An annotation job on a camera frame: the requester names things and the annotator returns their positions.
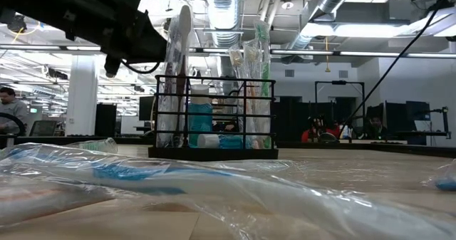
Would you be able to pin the small blue mouthwash bottle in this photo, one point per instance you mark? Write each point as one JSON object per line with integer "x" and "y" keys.
{"x": 199, "y": 120}
{"x": 228, "y": 141}

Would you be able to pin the dark background monitor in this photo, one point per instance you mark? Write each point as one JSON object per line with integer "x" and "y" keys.
{"x": 146, "y": 108}

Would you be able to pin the black aluminium table frame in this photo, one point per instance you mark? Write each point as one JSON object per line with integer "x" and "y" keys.
{"x": 356, "y": 146}

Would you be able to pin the green toothbrush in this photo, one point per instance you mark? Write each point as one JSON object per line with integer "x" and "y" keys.
{"x": 96, "y": 145}
{"x": 265, "y": 87}

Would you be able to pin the white square pillar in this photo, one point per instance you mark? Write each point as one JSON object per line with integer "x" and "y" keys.
{"x": 82, "y": 97}

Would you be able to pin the blue toothbrush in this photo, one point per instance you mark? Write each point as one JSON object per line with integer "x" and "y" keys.
{"x": 445, "y": 183}
{"x": 142, "y": 172}

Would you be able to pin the orange wrapped toothbrush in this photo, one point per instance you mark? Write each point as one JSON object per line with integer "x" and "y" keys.
{"x": 42, "y": 201}

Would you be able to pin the person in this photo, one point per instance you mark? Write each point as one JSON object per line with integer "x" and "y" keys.
{"x": 377, "y": 129}
{"x": 313, "y": 133}
{"x": 14, "y": 108}

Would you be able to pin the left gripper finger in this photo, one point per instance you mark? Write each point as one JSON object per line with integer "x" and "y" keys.
{"x": 156, "y": 49}

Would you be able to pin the black cabinet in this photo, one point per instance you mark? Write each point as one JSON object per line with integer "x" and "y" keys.
{"x": 105, "y": 120}

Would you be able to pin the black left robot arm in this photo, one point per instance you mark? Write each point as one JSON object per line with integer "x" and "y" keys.
{"x": 53, "y": 8}

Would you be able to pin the purple toothbrush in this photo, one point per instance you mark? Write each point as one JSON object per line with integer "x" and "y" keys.
{"x": 184, "y": 23}

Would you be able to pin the long ceiling light strip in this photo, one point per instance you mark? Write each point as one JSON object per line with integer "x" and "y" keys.
{"x": 320, "y": 52}

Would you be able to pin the grey office chair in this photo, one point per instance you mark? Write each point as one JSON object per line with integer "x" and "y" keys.
{"x": 42, "y": 129}

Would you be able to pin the black background frame rig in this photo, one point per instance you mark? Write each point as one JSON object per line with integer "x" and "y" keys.
{"x": 338, "y": 82}

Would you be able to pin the round ceiling sensor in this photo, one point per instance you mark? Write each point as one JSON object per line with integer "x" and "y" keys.
{"x": 287, "y": 3}

